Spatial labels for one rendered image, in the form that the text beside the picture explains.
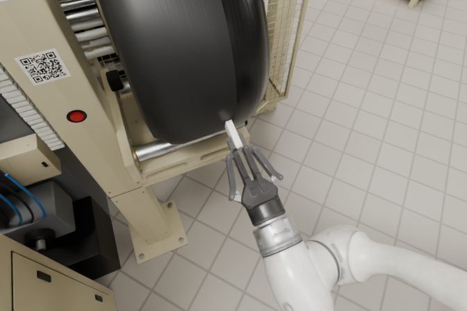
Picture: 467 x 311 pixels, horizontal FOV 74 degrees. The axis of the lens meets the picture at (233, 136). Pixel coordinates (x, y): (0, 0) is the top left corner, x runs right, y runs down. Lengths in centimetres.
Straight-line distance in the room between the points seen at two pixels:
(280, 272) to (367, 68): 219
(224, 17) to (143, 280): 141
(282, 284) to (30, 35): 65
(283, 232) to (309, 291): 11
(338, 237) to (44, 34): 71
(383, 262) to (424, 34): 267
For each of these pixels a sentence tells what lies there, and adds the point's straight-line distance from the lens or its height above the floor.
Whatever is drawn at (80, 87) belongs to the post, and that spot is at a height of 115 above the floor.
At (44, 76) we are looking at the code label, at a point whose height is 120.
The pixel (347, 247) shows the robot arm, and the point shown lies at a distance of 72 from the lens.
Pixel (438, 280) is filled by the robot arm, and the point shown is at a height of 115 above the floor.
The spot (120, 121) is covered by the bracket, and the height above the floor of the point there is 95.
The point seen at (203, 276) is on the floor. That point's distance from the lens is 169.
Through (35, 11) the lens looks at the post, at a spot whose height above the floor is 134.
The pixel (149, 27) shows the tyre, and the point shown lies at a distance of 56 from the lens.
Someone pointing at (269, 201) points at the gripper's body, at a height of 107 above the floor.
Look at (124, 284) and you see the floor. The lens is 176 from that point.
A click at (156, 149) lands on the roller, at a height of 92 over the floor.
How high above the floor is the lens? 166
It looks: 55 degrees down
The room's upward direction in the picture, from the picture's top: straight up
